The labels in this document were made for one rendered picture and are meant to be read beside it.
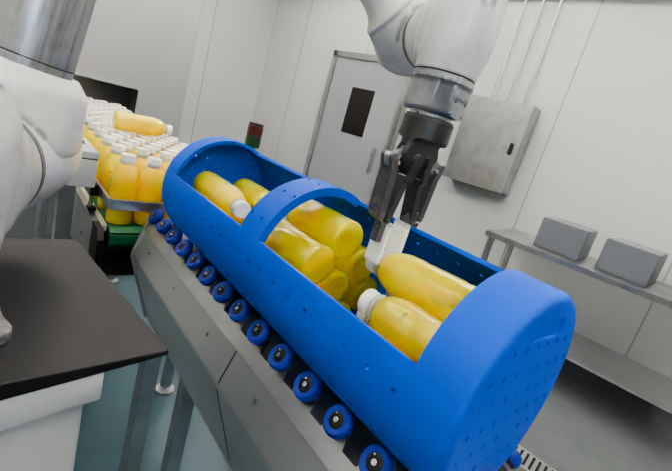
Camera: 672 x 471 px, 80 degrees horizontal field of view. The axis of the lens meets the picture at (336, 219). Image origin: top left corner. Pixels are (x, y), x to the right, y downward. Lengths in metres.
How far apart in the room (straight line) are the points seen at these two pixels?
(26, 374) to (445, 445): 0.43
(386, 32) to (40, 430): 0.71
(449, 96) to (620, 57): 3.60
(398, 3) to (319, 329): 0.51
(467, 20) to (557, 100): 3.56
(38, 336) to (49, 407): 0.08
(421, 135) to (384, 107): 4.21
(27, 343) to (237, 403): 0.34
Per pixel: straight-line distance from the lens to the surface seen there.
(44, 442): 0.62
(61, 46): 0.70
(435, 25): 0.60
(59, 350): 0.57
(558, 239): 3.23
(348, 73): 5.23
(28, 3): 0.70
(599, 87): 4.09
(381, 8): 0.72
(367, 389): 0.50
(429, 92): 0.58
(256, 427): 0.73
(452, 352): 0.44
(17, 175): 0.58
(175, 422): 1.58
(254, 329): 0.74
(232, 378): 0.78
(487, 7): 0.61
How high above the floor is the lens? 1.34
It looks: 13 degrees down
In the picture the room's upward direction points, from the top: 16 degrees clockwise
